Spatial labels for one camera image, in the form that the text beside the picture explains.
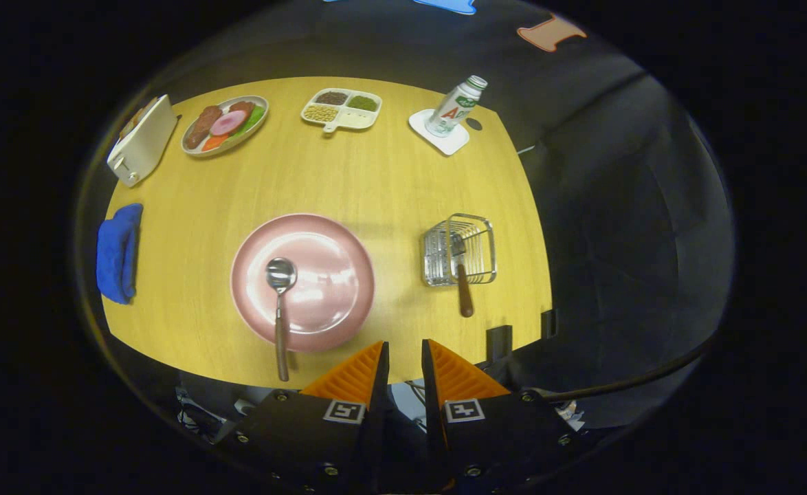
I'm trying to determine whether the white square coaster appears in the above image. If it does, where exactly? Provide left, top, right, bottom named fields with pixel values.
left=408, top=109, right=470, bottom=157

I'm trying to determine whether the blue folded towel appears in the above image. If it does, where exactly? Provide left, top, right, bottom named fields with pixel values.
left=96, top=203, right=144, bottom=305

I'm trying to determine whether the pink round plate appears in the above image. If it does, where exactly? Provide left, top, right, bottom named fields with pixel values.
left=230, top=213, right=376, bottom=353

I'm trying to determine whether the white toaster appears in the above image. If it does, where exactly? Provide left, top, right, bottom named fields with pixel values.
left=107, top=94, right=178, bottom=188

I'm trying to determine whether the large brown meat piece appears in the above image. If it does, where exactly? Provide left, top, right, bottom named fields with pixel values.
left=185, top=105, right=223, bottom=150

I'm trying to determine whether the pink ham slice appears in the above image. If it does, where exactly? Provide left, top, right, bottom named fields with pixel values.
left=210, top=110, right=247, bottom=137

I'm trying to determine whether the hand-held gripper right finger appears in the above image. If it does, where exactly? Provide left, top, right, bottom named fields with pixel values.
left=422, top=339, right=586, bottom=495

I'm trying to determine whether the black backdrop cloth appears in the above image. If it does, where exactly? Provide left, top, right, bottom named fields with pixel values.
left=80, top=0, right=734, bottom=441

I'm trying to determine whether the white green-label bottle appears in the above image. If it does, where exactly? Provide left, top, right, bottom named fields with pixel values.
left=425, top=75, right=489, bottom=138

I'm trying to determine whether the brown-handled metal spoon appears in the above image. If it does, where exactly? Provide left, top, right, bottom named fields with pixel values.
left=266, top=257, right=298, bottom=382

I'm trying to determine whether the brown-handled metal fork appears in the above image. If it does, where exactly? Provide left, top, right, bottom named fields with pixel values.
left=450, top=234, right=475, bottom=318

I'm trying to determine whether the green lettuce leaf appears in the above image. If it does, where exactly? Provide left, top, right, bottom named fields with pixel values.
left=235, top=105, right=267, bottom=136

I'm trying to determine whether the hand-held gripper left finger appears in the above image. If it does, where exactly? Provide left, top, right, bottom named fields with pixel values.
left=214, top=340, right=390, bottom=495

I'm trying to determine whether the metal wire basket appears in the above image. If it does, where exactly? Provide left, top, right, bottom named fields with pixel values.
left=422, top=213, right=498, bottom=287

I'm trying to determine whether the white divided dish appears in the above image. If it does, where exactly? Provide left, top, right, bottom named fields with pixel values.
left=300, top=88, right=383, bottom=133

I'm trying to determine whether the grey food plate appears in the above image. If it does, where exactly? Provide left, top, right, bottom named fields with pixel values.
left=181, top=96, right=269, bottom=158

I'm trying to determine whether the thick black cable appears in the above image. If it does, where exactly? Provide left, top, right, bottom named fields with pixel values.
left=531, top=337, right=717, bottom=406

